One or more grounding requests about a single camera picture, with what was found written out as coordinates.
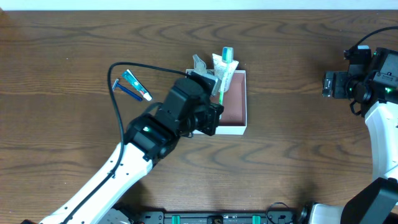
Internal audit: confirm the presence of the clear soap pump bottle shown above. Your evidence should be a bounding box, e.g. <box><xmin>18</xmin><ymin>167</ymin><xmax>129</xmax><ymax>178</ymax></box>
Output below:
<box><xmin>193</xmin><ymin>54</ymin><xmax>207</xmax><ymax>75</ymax></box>

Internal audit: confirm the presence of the white lotion tube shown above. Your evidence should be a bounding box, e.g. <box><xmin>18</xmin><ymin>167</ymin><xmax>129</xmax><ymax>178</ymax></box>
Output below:
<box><xmin>212</xmin><ymin>52</ymin><xmax>239</xmax><ymax>92</ymax></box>

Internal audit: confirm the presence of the green toothbrush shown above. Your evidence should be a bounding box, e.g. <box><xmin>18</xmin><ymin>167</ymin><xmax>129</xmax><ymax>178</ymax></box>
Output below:
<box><xmin>219</xmin><ymin>47</ymin><xmax>234</xmax><ymax>105</ymax></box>

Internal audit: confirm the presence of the small toothpaste tube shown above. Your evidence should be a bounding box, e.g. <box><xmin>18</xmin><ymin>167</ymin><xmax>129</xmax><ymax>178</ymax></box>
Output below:
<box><xmin>122</xmin><ymin>69</ymin><xmax>152</xmax><ymax>101</ymax></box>

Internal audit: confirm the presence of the blue disposable razor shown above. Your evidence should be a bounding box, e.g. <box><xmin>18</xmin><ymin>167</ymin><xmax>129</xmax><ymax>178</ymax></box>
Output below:
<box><xmin>112</xmin><ymin>78</ymin><xmax>142</xmax><ymax>101</ymax></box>

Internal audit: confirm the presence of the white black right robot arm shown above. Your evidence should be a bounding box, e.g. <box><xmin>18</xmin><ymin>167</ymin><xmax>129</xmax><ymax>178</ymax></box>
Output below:
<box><xmin>301</xmin><ymin>45</ymin><xmax>397</xmax><ymax>223</ymax></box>

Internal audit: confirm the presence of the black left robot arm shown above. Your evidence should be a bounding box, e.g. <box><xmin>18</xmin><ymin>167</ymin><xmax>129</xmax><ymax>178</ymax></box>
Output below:
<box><xmin>42</xmin><ymin>78</ymin><xmax>224</xmax><ymax>223</ymax></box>

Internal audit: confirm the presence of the white cardboard box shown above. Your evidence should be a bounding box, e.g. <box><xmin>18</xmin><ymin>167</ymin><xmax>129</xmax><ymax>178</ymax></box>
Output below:
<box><xmin>215</xmin><ymin>70</ymin><xmax>248</xmax><ymax>136</ymax></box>

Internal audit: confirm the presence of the black right camera cable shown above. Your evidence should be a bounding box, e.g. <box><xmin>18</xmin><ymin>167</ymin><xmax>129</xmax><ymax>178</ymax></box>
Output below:
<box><xmin>349</xmin><ymin>26</ymin><xmax>398</xmax><ymax>52</ymax></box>

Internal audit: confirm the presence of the black camera cable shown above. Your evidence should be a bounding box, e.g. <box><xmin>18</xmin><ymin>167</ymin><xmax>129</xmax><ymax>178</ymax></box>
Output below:
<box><xmin>349</xmin><ymin>26</ymin><xmax>398</xmax><ymax>52</ymax></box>
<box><xmin>60</xmin><ymin>62</ymin><xmax>192</xmax><ymax>224</ymax></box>

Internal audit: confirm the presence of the black mounting rail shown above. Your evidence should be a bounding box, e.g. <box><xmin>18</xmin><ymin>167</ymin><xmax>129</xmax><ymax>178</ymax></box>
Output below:
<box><xmin>119</xmin><ymin>208</ymin><xmax>307</xmax><ymax>224</ymax></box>

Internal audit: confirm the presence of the black left camera cable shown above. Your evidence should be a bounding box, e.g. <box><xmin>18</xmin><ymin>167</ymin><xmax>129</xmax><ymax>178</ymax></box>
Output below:
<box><xmin>60</xmin><ymin>62</ymin><xmax>192</xmax><ymax>224</ymax></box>

